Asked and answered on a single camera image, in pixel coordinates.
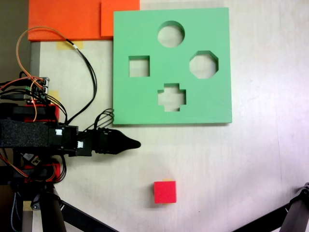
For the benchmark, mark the circuit board with green terminal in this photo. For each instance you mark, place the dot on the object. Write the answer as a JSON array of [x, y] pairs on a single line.
[[39, 89]]

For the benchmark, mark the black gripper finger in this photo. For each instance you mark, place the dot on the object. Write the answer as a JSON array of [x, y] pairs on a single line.
[[131, 144]]

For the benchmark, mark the thick black tripod leg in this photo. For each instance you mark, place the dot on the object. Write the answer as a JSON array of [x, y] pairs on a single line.
[[51, 217]]

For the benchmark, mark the green shape sorter board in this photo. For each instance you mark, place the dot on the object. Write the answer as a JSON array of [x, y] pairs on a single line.
[[212, 108]]

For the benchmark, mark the grey black tripod leg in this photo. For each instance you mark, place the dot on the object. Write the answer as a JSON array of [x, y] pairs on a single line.
[[297, 215]]

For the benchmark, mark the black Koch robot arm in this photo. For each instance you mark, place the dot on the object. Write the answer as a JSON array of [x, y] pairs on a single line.
[[24, 135]]

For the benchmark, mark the large orange foam block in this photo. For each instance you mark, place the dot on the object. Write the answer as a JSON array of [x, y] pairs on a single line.
[[60, 17]]

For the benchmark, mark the black circuit board red LED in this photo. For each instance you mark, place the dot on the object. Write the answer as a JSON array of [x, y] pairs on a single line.
[[31, 158]]

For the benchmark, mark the red printed base bracket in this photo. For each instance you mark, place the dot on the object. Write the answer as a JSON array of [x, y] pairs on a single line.
[[56, 169], [56, 112]]

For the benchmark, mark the red square block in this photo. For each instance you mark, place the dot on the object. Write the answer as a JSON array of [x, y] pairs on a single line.
[[165, 192]]

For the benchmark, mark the yellow tape strip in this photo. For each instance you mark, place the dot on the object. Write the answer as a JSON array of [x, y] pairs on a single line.
[[61, 45], [55, 96], [27, 206]]

